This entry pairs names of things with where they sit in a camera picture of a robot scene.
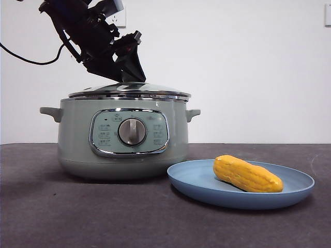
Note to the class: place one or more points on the white wall socket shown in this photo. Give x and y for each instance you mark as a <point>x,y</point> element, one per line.
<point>121,22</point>

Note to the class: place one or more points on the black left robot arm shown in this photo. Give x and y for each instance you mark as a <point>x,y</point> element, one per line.
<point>82,28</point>

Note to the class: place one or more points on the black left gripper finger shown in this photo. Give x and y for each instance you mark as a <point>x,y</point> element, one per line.
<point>132,67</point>
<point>103,68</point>

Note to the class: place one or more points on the blue round plate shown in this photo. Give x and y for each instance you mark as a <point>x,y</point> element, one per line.
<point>196,178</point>

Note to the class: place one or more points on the pale green electric steamer pot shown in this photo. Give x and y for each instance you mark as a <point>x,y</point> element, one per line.
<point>75,144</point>

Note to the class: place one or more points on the yellow corn cob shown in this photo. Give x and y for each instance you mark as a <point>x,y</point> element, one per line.
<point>245,175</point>

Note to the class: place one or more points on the glass lid with green knob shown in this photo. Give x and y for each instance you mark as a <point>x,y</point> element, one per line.
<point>155,89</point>

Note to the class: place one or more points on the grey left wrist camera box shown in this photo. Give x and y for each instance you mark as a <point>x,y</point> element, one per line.
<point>111,6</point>

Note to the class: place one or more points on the white wall switch plate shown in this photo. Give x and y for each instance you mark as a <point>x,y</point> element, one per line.
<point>328,15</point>

